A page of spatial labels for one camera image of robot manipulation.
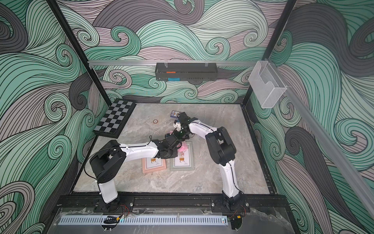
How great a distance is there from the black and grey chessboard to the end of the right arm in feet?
1.50

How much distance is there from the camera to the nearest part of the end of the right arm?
747mm

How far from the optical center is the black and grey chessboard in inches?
40.0
